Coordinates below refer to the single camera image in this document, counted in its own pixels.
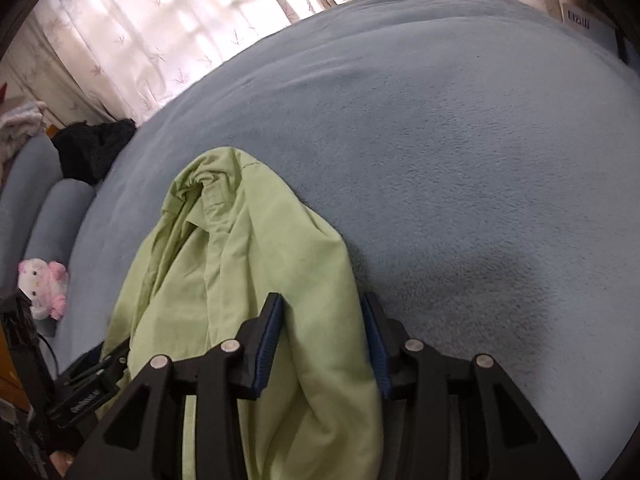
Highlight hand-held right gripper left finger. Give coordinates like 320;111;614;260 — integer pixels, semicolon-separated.
65;292;286;480

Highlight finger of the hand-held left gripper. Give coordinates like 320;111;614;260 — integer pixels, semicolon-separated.
59;336;133;386

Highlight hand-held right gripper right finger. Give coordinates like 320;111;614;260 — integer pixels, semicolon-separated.
361;292;582;480

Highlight light green and black jacket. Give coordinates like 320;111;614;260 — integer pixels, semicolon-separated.
95;146;387;480

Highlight person's left hand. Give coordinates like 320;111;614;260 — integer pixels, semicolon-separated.
51;451;77;477

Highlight pink and white plush toy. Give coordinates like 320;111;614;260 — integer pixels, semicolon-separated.
17;258;70;321

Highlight black knitted cloth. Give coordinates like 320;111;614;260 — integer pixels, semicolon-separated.
52;118;137;186

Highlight blue fleece bed blanket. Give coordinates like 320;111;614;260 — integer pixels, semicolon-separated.
47;0;640;480

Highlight folded patterned blanket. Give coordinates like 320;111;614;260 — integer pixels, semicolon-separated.
0;101;49;147

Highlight white sheer curtain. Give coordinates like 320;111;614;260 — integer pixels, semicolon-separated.
4;0;557;128

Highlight white box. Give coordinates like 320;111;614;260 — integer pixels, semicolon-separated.
546;0;626;56

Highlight black cable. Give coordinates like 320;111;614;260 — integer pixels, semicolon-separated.
36;332;62;378

